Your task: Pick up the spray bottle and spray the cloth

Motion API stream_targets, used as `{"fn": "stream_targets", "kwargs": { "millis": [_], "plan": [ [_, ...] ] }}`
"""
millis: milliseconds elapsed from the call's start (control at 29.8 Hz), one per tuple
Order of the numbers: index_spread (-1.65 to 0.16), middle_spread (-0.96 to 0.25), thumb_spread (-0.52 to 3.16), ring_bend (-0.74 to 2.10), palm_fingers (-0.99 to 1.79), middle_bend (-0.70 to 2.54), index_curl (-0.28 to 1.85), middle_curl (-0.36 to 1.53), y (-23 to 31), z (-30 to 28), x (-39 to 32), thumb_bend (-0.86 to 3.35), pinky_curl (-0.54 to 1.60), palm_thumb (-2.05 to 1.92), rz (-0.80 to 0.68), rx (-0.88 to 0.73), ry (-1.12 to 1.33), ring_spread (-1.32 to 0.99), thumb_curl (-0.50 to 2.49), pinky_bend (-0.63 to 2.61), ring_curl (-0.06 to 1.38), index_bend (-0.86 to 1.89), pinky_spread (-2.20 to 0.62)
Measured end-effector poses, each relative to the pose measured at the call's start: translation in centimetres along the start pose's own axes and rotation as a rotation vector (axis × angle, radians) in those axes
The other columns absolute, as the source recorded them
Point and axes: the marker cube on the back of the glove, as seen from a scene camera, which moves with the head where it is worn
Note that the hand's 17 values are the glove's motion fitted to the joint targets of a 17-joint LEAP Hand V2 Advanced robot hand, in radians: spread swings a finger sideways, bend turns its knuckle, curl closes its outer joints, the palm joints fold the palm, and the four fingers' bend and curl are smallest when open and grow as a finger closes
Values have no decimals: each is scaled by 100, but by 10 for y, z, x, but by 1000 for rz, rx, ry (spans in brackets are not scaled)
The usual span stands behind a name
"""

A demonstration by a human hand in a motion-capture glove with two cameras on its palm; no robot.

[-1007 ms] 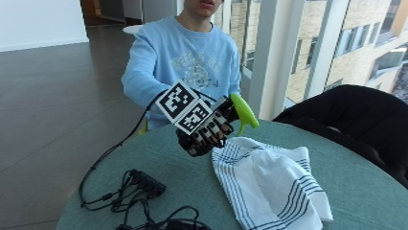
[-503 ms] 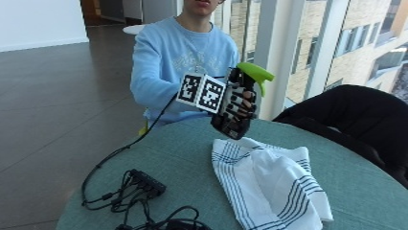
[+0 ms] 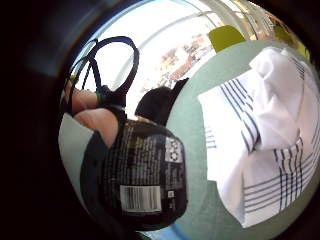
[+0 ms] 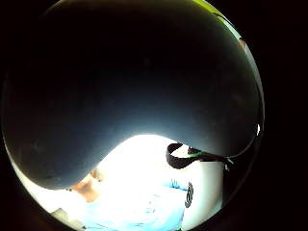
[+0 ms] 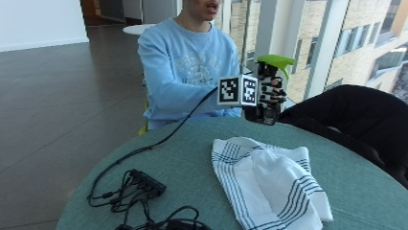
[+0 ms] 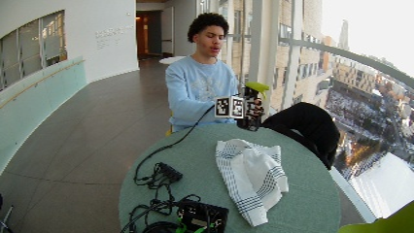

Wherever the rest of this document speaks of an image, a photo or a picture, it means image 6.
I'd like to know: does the the person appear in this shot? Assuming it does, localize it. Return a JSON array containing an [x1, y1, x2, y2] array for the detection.
[[163, 12, 240, 134]]

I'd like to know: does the white cube with black markers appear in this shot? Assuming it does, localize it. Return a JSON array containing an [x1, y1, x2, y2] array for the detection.
[[212, 95, 246, 119]]

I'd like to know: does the white striped dish cloth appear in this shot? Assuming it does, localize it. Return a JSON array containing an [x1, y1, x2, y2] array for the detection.
[[214, 138, 291, 228]]

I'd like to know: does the green cable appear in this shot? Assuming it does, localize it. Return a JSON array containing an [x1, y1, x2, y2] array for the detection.
[[173, 216, 216, 233]]

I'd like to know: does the wooden handrail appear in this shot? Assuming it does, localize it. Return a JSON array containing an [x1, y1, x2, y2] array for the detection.
[[0, 58, 86, 110]]

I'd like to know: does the yellow chair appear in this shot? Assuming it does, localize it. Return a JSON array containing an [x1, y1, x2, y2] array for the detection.
[[163, 111, 174, 137]]

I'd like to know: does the grey window railing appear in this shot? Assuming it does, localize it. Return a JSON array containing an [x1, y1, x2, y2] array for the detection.
[[278, 37, 414, 90]]

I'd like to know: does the black jacket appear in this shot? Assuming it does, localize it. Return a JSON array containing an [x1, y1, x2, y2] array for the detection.
[[259, 101, 342, 171]]

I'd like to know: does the white round table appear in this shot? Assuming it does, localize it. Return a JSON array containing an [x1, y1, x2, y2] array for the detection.
[[158, 55, 187, 65]]

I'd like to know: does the black spray bottle green trigger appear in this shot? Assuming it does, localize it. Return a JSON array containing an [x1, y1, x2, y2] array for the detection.
[[235, 81, 271, 132]]

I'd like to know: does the black electronics box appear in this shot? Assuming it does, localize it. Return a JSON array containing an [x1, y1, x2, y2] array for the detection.
[[175, 199, 230, 233]]

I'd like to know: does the bundle of black cables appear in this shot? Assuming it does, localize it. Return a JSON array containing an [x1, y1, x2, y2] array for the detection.
[[118, 193, 202, 233]]

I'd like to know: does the long black cable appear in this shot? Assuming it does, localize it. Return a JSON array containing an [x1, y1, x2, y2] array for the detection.
[[131, 105, 215, 186]]

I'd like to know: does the lime green chair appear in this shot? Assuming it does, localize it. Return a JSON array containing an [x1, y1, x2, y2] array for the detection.
[[338, 200, 414, 233]]

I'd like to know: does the dark doorway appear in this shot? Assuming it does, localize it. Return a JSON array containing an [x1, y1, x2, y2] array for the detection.
[[134, 10, 163, 60]]

